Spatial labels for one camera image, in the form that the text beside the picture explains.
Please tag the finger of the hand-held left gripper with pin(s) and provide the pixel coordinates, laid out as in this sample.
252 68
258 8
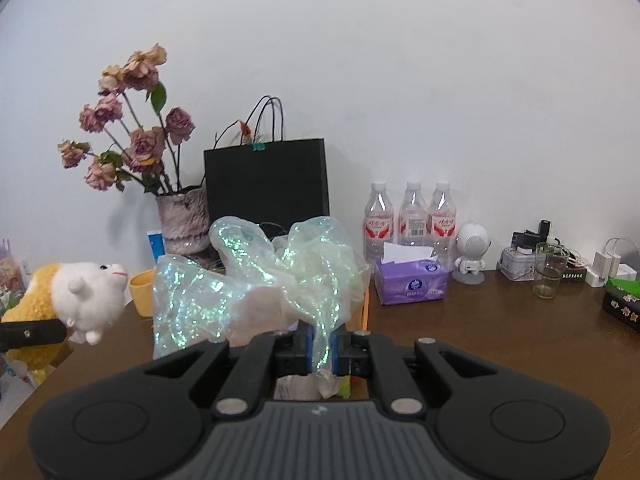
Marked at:
30 335

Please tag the small black printed box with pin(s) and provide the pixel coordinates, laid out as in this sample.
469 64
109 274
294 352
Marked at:
575 275

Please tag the black flower pattern box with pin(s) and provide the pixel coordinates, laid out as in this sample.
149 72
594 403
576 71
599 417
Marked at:
622 305

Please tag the iridescent plastic bag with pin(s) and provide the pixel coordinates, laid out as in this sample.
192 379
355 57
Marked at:
225 280

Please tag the yellow cup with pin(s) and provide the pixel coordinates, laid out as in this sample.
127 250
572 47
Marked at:
141 292

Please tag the white charger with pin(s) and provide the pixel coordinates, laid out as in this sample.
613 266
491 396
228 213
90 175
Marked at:
607 267

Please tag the dried pink rose bouquet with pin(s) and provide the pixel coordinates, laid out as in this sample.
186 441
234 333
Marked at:
142 145

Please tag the clear drinking glass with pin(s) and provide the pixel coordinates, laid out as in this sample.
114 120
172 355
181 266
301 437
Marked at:
549 272

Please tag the green binder clip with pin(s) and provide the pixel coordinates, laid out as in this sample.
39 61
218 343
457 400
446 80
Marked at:
259 146

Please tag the yellow and white plush toy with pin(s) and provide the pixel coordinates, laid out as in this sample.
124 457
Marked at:
90 295

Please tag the black electronic device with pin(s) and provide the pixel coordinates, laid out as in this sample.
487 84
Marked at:
530 235

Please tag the mottled purple vase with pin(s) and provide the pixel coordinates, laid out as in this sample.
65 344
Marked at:
182 220

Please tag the white robot figure speaker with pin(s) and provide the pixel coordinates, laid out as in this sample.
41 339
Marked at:
472 245

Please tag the stationery display rack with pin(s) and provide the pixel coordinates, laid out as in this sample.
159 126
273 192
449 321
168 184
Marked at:
10 270

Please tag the red cardboard box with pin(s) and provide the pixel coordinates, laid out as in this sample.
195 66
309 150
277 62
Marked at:
365 310

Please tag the purple tissue pack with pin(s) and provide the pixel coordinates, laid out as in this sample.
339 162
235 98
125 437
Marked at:
412 285

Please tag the black paper bag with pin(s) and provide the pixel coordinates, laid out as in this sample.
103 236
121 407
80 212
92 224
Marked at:
265 180

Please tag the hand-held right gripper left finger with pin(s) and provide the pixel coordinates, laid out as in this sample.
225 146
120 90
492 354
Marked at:
309 350

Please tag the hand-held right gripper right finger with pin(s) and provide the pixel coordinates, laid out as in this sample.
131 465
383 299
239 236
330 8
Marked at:
334 355

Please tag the clear water bottle red label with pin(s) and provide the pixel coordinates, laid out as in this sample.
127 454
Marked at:
377 220
412 215
444 220

